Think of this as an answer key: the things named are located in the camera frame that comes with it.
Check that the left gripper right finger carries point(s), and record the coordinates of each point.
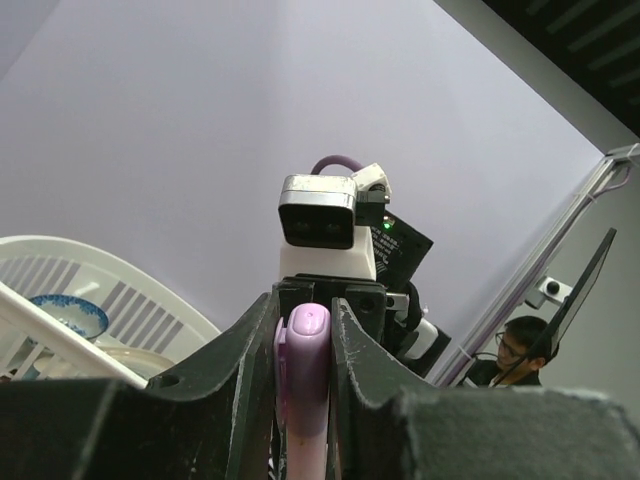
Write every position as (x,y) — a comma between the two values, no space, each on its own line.
(388,423)

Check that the person in black shirt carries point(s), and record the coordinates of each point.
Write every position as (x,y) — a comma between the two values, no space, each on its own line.
(516,355)

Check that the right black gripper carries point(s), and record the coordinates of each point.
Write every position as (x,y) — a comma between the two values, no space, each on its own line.
(366,298)

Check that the beige plate in rack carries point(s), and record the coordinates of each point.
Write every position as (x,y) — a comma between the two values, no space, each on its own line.
(145,364)

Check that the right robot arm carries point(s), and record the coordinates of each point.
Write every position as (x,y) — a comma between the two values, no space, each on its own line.
(409,336)

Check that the blue white bowl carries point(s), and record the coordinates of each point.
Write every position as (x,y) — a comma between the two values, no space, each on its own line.
(77,314)

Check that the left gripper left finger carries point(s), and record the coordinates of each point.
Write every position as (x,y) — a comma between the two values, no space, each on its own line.
(211,416)

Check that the pink highlighter cap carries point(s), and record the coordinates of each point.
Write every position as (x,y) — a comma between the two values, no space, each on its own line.
(302,366)

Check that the aluminium frame rail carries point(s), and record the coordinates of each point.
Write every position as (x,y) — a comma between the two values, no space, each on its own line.
(597,184)

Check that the pink highlighter pen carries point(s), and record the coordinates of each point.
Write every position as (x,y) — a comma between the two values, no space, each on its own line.
(306,456)

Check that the white plastic dish rack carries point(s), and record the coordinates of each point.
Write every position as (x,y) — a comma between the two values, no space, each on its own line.
(143,313)

